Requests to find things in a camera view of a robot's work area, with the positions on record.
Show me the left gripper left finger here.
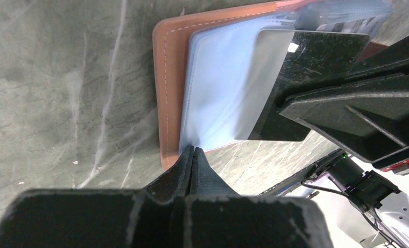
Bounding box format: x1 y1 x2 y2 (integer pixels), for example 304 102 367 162
0 146 195 247

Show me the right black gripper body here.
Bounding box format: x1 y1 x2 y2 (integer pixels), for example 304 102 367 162
300 150 402 214

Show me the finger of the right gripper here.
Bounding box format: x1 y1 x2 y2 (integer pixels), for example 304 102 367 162
350 36 409 77
280 74 409 164

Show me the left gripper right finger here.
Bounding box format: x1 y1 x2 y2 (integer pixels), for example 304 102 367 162
184 147 333 247

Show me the black patterned card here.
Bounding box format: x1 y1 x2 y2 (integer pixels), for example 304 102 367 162
234 29 370 142

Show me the brown leather card holder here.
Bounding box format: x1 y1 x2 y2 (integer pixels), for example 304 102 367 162
152 1 392 169

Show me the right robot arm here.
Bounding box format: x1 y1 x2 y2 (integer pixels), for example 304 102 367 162
266 36 409 247

